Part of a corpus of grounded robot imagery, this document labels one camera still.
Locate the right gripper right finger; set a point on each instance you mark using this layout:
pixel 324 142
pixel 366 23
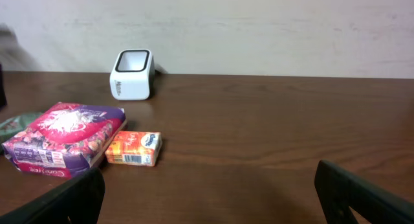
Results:
pixel 340 192

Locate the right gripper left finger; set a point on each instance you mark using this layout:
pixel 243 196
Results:
pixel 78 200

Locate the red purple snack bag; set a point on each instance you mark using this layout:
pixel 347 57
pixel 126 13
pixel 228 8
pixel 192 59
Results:
pixel 65 141

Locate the orange juice carton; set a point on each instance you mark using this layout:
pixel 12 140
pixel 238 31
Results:
pixel 138 148

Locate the teal snack packet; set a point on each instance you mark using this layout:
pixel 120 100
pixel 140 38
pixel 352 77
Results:
pixel 14 125

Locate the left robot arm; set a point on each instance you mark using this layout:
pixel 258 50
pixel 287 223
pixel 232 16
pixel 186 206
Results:
pixel 3 101

